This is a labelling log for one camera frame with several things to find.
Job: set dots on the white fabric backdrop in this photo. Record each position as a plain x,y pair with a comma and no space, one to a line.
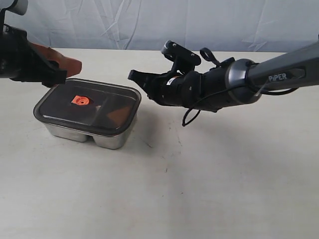
220,25

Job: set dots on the yellow cheese wedge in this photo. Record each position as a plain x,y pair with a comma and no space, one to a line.
119,116

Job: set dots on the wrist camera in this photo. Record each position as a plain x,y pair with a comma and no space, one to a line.
175,52
18,7

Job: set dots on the dark transparent lid orange seal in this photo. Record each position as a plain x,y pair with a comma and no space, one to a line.
87,107

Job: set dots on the steel two-compartment lunch box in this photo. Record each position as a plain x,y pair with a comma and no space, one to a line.
87,134

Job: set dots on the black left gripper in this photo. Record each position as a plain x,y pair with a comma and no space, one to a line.
23,61

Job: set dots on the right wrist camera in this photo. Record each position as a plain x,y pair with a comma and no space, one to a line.
175,52

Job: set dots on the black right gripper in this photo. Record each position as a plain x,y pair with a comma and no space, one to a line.
170,88

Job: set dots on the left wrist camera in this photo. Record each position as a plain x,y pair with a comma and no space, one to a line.
18,7

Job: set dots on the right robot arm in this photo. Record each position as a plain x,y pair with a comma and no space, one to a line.
201,82

